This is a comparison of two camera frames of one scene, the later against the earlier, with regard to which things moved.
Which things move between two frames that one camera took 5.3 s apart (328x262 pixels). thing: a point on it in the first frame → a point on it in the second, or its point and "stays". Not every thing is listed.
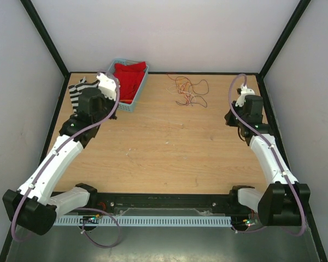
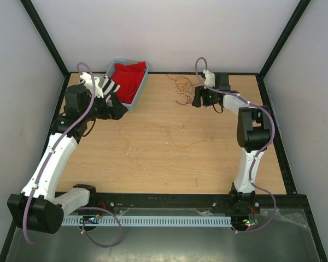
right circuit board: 249,222 stays
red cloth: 129,76 stays
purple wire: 195,96 → 187,99
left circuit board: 89,218 stays
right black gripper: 229,121 → 196,102
